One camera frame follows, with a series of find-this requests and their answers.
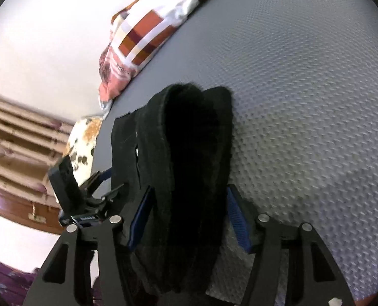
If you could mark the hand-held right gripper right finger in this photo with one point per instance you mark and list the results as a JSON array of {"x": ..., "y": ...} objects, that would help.
[{"x": 237, "y": 218}]

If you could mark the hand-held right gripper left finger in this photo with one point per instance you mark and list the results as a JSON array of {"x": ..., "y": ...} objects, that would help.
[{"x": 141, "y": 220}]

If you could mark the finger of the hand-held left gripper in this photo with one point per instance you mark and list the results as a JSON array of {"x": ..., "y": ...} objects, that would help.
[
  {"x": 103, "y": 176},
  {"x": 110, "y": 195}
]

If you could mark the black pants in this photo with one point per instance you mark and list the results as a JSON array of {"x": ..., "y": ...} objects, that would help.
[{"x": 189, "y": 165}]

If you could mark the white orange floral pillow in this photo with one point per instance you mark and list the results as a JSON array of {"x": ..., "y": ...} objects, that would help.
[{"x": 83, "y": 140}]

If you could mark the brown wooden cabinet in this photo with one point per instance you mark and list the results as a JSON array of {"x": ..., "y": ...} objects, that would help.
[{"x": 13, "y": 208}]

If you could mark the beige pleated curtain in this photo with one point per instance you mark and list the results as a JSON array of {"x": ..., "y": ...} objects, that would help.
[{"x": 16, "y": 143}]

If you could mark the grey crumpled cloth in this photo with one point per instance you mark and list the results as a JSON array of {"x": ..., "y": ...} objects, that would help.
[{"x": 106, "y": 106}]

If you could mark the person's purple patterned clothing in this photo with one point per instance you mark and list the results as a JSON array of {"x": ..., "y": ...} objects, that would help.
[{"x": 10, "y": 283}]

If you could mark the grey mesh mattress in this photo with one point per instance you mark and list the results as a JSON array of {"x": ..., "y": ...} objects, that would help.
[{"x": 303, "y": 118}]

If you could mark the plaid orange white pillow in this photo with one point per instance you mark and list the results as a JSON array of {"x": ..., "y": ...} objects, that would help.
[{"x": 144, "y": 35}]

